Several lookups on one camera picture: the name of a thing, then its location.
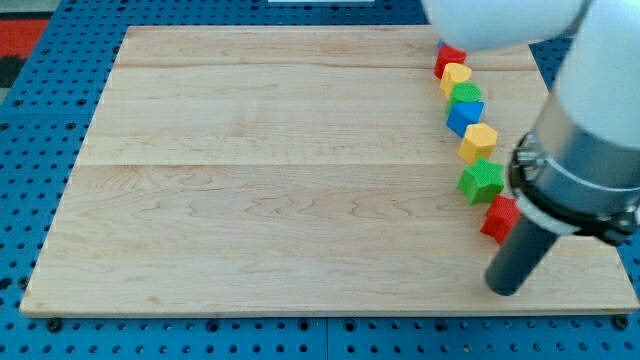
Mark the red block at top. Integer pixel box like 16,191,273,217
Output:
433,45,467,79

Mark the light wooden board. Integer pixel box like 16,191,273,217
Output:
20,26,639,318

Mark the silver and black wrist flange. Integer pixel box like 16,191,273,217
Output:
509,94,639,246

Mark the green star block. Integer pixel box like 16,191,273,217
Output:
456,156,505,205

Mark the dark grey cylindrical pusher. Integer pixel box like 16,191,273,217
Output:
484,216,559,296

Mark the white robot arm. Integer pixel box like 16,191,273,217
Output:
424,0,639,296

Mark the green round block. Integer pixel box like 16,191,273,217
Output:
446,82,482,115

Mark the red star block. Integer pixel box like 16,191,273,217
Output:
480,195,521,245

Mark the yellow heart block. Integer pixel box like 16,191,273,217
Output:
440,62,473,99

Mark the blue cube block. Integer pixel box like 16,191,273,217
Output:
446,101,485,137

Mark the yellow hexagon block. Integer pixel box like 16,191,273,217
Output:
458,123,498,164

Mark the red and black mat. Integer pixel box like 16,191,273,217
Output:
1,12,53,89

